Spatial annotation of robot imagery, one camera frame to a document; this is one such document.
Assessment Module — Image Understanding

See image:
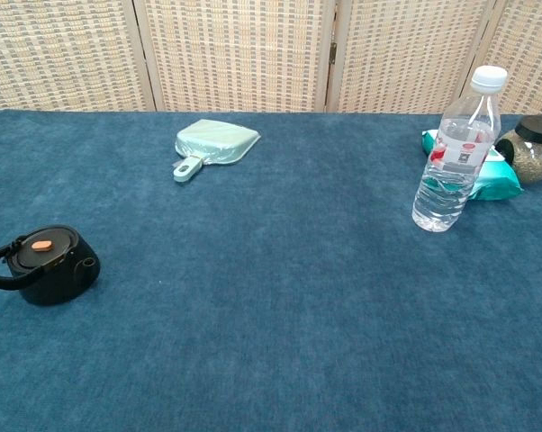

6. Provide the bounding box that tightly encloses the clear plastic water bottle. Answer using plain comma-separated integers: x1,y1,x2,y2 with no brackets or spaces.
411,65,509,233

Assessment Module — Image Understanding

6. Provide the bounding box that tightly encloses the black teapot with orange knob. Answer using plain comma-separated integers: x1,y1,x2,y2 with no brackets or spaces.
0,224,102,307

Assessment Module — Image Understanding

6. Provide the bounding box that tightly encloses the mint green dustpan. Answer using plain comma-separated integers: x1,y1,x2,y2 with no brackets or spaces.
172,118,261,184

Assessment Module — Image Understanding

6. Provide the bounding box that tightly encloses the teal wet wipes pack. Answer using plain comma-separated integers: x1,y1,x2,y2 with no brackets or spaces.
420,129,525,202

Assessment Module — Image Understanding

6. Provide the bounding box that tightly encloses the blue table cover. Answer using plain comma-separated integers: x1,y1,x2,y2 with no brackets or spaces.
0,109,542,432

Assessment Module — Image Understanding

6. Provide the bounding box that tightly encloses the grain-filled glass jar, black lid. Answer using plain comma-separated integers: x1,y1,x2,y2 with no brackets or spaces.
495,114,542,185

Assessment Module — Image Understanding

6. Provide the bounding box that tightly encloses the woven folding screen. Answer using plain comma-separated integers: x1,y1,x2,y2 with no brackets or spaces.
0,0,542,114

